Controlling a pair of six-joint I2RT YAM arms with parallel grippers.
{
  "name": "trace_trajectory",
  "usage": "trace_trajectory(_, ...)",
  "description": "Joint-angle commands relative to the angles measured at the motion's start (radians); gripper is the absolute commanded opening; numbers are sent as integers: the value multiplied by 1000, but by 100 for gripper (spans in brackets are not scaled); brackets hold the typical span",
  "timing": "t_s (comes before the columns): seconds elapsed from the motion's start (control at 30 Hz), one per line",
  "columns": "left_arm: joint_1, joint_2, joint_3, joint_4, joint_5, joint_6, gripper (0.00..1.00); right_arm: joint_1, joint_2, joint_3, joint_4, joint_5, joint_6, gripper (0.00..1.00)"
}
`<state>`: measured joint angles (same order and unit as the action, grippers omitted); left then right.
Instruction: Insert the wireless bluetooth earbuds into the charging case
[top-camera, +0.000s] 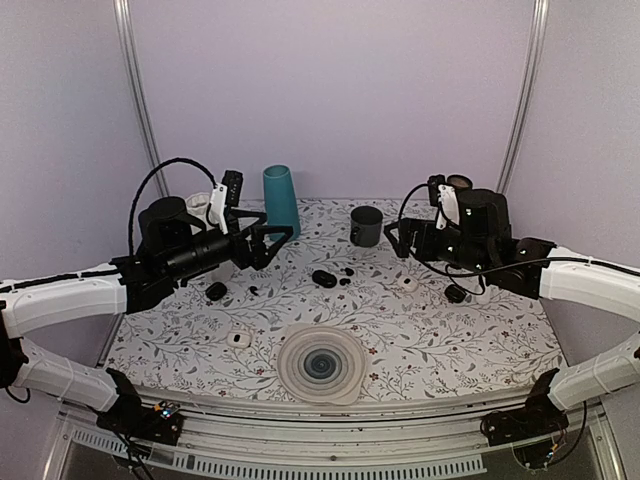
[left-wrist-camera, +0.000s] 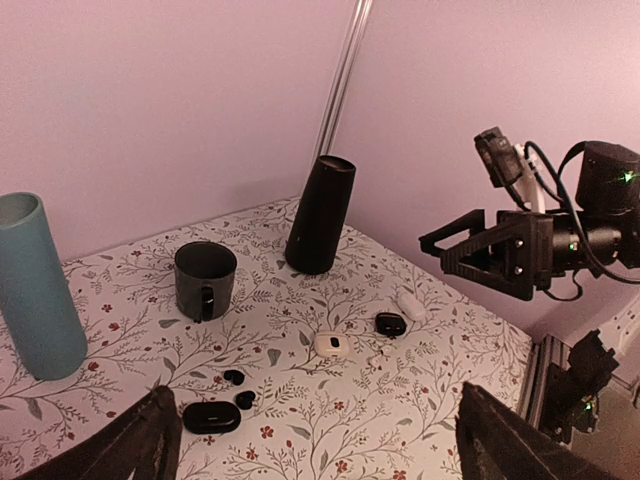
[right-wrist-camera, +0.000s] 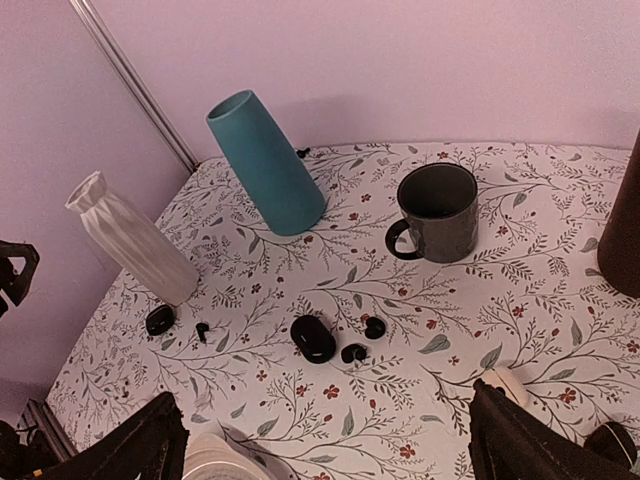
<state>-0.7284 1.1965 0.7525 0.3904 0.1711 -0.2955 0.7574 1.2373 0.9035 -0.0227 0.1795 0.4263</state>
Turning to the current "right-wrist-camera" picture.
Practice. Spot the white earbud charging case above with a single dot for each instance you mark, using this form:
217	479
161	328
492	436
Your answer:
505	381

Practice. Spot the black case near right gripper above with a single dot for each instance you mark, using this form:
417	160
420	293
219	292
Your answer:
612	442

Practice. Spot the small black earbud case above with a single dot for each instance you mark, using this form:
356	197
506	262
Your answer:
160	320

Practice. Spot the aluminium left frame post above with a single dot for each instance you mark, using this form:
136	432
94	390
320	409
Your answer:
100	33

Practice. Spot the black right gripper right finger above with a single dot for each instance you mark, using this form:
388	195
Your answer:
507	442

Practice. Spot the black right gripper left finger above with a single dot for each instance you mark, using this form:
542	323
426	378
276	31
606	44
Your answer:
151	444

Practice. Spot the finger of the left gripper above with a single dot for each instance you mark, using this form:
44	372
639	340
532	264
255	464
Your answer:
19	262

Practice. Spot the black round earbud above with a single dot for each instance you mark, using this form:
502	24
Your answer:
375	328
353	352

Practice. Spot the white ribbed vase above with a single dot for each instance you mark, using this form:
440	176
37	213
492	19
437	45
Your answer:
132	240

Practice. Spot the dark brown tall vase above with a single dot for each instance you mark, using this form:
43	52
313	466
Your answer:
618	249

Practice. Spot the black stem earbud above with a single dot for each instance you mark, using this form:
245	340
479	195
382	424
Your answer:
201	329

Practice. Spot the teal tapered vase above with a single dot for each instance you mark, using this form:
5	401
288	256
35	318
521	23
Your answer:
265	163

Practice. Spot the black oval earbud case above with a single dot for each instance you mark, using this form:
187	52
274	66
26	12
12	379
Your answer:
315	342

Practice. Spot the dark grey mug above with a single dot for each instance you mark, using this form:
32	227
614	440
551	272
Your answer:
439	203

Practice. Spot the cream swirl ceramic plate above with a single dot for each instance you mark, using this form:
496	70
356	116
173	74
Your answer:
208	456

